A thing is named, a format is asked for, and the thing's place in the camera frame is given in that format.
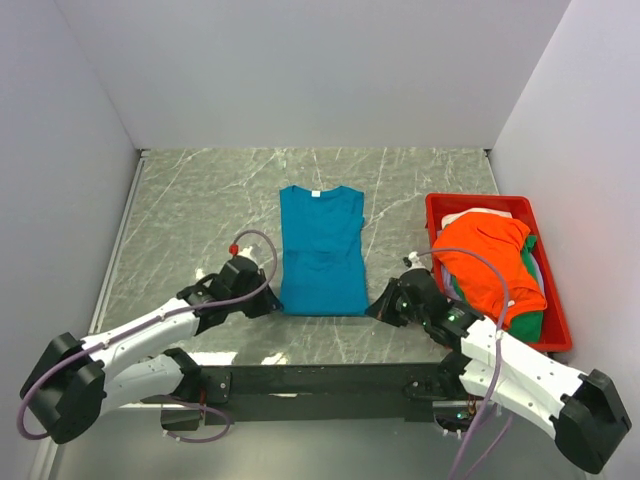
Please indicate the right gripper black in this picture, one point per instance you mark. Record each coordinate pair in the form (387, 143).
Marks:
(382, 308)

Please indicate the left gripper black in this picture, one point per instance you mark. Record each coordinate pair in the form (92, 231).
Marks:
(268, 302)

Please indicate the teal t shirt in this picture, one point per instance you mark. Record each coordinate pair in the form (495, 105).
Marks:
(322, 263)

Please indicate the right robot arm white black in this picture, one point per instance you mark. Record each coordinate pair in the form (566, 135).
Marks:
(582, 413)

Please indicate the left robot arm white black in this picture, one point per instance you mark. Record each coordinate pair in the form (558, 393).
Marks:
(75, 381)

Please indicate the lavender t shirt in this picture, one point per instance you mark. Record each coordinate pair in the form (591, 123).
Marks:
(453, 290)

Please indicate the black base bar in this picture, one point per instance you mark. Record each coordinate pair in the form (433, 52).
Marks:
(408, 391)

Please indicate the orange t shirt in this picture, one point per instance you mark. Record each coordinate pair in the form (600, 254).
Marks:
(482, 251)

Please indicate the green t shirt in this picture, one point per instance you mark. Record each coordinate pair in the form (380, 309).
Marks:
(527, 327)

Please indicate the red plastic bin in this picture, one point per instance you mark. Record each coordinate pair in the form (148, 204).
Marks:
(555, 333)

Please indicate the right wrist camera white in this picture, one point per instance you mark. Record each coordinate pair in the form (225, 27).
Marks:
(413, 261)

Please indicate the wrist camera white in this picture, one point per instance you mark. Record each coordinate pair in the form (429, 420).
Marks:
(252, 252)
(413, 261)

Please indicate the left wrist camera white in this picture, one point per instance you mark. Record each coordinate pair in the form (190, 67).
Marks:
(252, 252)

